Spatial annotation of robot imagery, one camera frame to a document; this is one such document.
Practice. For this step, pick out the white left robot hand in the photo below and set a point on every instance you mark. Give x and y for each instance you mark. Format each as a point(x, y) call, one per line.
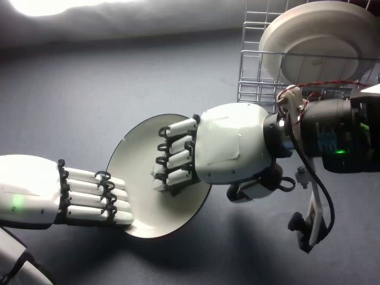
point(29, 190)

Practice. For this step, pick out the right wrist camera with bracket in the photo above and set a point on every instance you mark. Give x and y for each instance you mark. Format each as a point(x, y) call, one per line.
point(301, 228)

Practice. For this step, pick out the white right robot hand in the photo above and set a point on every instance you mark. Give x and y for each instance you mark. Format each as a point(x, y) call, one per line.
point(231, 142)

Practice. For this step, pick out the white plate black rim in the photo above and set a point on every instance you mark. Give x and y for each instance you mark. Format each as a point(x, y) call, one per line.
point(133, 154)
point(311, 35)

